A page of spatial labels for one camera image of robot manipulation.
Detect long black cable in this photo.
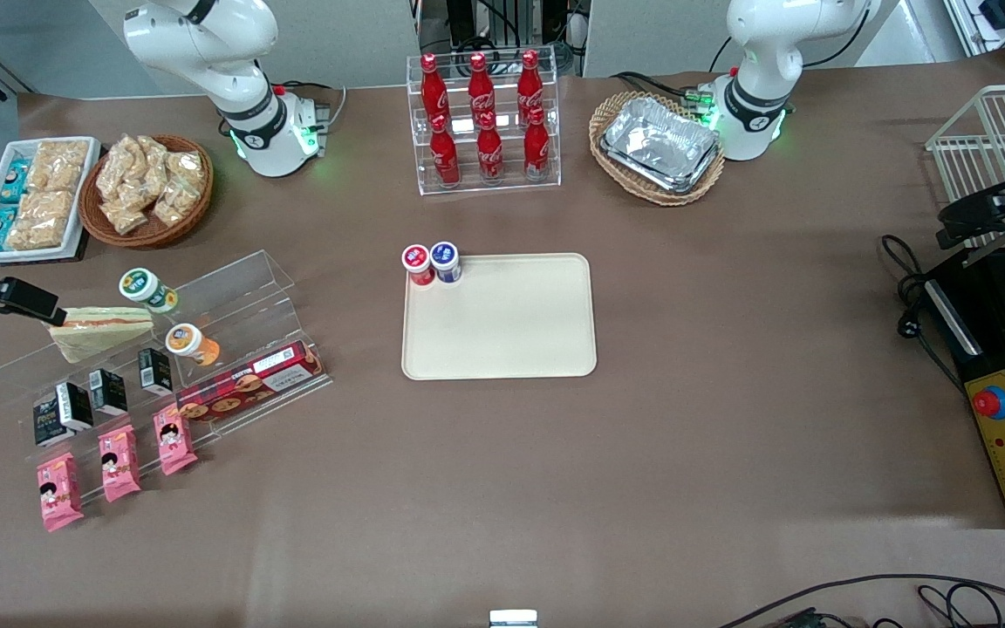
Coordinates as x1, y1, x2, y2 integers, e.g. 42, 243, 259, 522
716, 573, 1005, 628

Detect black machine yellow panel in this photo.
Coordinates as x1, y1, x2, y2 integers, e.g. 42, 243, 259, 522
925, 247, 1005, 530

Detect brown wicker basket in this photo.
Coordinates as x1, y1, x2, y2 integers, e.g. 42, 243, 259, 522
79, 133, 215, 250

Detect black background equipment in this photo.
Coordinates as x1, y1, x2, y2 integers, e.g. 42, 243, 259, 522
415, 0, 592, 76

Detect blue lid cup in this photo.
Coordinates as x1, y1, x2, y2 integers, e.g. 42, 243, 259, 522
429, 242, 463, 283

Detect clear acrylic bottle rack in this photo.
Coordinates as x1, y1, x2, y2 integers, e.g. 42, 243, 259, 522
406, 52, 563, 196

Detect red cookie box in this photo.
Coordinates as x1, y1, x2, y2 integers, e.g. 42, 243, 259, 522
174, 341, 327, 425

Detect aluminium frame shelf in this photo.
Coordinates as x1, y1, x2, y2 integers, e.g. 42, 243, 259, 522
943, 0, 1005, 72

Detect small black drink carton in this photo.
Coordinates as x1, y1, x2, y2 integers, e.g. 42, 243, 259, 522
138, 347, 174, 396
89, 368, 129, 418
56, 381, 94, 432

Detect light wicker basket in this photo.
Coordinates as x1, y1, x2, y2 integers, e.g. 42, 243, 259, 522
589, 91, 727, 208

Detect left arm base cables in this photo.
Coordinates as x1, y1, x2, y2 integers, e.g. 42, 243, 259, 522
611, 70, 714, 112

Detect red lid cup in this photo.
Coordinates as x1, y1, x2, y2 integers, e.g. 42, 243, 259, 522
402, 244, 435, 286

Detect clear bag of puffed snacks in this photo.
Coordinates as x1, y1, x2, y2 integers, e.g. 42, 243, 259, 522
167, 150, 208, 189
104, 198, 151, 236
154, 178, 200, 224
96, 138, 142, 203
136, 135, 174, 177

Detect clear pack of crisp snacks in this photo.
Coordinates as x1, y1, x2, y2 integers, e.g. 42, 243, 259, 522
31, 140, 90, 192
5, 216, 69, 253
18, 189, 78, 221

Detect short steel bar handle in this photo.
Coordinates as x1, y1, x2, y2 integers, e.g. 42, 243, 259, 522
947, 279, 984, 356

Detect triangle sandwich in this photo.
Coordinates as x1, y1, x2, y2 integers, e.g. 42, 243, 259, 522
49, 305, 155, 365

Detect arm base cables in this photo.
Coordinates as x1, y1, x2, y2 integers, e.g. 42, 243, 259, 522
611, 70, 714, 112
280, 80, 348, 133

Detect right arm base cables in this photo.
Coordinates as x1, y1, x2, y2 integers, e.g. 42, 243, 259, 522
280, 80, 348, 133

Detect aluminium foil tray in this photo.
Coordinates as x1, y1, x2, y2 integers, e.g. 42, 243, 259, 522
598, 131, 723, 195
605, 95, 721, 181

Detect beige plastic tray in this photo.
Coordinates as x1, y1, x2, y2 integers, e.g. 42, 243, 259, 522
401, 253, 598, 381

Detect black carton white lettering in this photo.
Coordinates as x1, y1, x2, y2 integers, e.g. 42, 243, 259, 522
33, 398, 74, 448

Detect red cola bottle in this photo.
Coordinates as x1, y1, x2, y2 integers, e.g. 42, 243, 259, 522
516, 49, 545, 114
523, 106, 551, 182
476, 111, 505, 185
420, 53, 450, 120
467, 51, 496, 119
429, 113, 461, 188

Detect looped black cable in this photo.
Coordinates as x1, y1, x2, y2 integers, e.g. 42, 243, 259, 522
916, 582, 1005, 628

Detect clear acrylic tiered stand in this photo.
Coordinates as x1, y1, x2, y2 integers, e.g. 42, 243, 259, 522
0, 250, 334, 504

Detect white wire rack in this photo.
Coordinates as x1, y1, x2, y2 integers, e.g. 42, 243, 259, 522
926, 83, 1005, 251

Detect pink snack pack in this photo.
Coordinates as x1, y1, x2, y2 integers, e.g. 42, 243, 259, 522
154, 410, 199, 477
37, 452, 85, 533
99, 425, 143, 503

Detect green lid yogurt cup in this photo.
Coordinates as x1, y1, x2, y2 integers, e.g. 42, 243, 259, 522
119, 268, 180, 315

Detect orange lid yogurt cup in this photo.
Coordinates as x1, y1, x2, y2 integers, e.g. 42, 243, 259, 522
165, 323, 222, 367

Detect black power cable with plug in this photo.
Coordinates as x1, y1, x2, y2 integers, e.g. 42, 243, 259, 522
879, 233, 967, 395

